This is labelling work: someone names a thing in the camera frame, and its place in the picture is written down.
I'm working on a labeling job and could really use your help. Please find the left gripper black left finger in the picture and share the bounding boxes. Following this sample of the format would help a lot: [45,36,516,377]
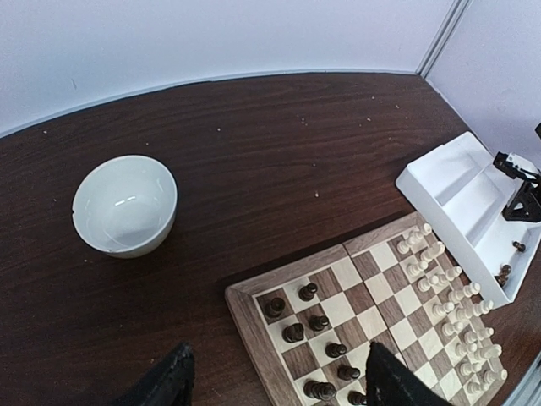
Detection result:
[110,343,195,406]

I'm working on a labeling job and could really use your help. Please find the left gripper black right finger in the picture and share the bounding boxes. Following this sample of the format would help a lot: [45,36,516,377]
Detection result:
[366,341,448,406]

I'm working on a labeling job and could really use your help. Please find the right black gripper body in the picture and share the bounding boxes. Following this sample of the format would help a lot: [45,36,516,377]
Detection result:
[502,181,540,223]

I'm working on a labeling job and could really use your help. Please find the eleventh dark brown chess piece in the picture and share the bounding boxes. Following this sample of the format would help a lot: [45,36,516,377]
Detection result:
[347,391,368,406]

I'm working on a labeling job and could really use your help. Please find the white plastic compartment tray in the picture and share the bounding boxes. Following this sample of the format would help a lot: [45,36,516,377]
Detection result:
[396,131,540,307]

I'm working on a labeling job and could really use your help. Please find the wooden chess board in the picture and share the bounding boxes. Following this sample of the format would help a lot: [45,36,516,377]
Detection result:
[223,211,515,406]

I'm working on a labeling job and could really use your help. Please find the pile of brown chess pieces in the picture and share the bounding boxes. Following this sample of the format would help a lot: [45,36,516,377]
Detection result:
[495,240,526,288]

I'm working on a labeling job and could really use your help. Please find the row of white chess pieces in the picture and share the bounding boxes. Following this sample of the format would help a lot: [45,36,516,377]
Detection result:
[383,223,507,405]

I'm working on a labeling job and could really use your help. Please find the white ceramic bowl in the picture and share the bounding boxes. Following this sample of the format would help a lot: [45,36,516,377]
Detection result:
[72,155,178,259]

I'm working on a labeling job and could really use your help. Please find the right aluminium frame post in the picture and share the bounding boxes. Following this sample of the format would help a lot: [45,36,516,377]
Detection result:
[416,0,472,79]

